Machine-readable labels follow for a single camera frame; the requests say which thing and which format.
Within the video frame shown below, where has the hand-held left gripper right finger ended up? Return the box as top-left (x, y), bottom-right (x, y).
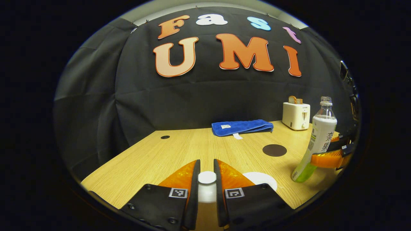
top-left (214, 159), bottom-right (293, 229)

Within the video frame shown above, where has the white toaster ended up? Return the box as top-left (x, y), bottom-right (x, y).
top-left (282, 102), bottom-right (311, 131)

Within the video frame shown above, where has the dark brown round coaster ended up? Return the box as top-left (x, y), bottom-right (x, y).
top-left (262, 144), bottom-right (287, 157)

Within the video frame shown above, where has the white teacup lid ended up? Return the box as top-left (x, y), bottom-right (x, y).
top-left (197, 171), bottom-right (219, 204)

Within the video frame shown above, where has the blue towel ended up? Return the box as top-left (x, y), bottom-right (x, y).
top-left (211, 119), bottom-right (274, 140)

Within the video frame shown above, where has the white teacup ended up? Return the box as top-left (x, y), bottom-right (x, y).
top-left (243, 172), bottom-right (278, 192)

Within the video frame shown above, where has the black backdrop cloth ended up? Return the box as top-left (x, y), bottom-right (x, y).
top-left (53, 6), bottom-right (357, 180)

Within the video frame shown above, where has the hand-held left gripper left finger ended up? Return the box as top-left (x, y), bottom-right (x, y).
top-left (119, 159), bottom-right (201, 231)

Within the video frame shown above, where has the clear water bottle white label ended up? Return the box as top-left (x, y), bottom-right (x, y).
top-left (291, 96), bottom-right (337, 183)

